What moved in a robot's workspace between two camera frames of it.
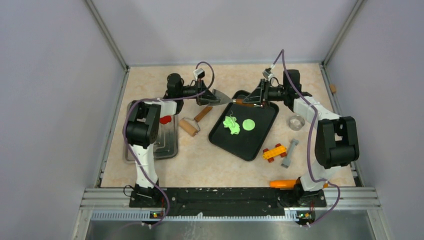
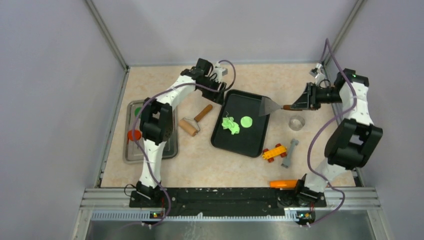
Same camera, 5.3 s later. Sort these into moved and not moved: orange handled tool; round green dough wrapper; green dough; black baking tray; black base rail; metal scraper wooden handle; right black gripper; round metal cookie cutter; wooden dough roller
Moved: round green dough wrapper; metal scraper wooden handle; right black gripper
Not moved: black baking tray; green dough; orange handled tool; round metal cookie cutter; black base rail; wooden dough roller
